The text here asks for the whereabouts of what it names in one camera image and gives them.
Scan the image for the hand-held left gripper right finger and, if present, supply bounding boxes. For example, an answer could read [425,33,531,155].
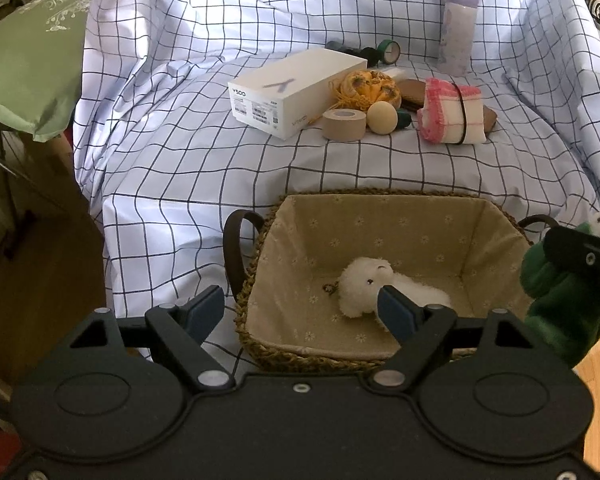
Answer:
[367,285,536,394]

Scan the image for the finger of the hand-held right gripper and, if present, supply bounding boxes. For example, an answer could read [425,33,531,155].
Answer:
[544,224,600,287]

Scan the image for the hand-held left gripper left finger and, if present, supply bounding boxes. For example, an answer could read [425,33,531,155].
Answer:
[67,285,236,394]

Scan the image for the white sheep plush toy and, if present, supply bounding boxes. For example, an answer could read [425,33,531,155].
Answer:
[322,256,453,332]

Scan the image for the green dinosaur plush toy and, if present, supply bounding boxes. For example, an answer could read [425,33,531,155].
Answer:
[520,210,600,369]

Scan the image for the woven basket with beige liner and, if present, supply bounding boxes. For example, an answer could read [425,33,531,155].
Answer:
[223,189,561,374]

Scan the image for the white checked bedsheet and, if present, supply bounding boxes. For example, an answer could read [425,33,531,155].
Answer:
[72,0,600,362]

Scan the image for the black elastic band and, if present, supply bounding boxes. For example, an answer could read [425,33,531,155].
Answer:
[446,84,469,145]

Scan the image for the tan tape roll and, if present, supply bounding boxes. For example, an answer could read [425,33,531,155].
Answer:
[322,108,368,141]

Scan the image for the pink and white checked towel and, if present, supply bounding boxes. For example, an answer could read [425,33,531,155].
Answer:
[416,77,483,145]

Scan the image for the brown woven case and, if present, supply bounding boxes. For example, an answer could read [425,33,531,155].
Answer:
[397,79,434,111]

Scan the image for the white cardboard box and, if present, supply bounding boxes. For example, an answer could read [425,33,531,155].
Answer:
[227,48,370,140]

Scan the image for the purple and white water bottle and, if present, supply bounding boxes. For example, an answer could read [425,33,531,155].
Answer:
[437,0,481,75]

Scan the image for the small green alarm clock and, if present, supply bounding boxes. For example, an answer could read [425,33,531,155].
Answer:
[378,39,402,65]

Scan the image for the black flashlight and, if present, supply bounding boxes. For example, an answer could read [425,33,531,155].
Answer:
[324,40,381,61]

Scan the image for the green embroidered cushion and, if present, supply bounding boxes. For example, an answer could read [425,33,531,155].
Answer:
[0,0,99,142]

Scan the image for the wooden ball with green handle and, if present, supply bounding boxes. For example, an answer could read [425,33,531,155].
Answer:
[367,101,414,136]

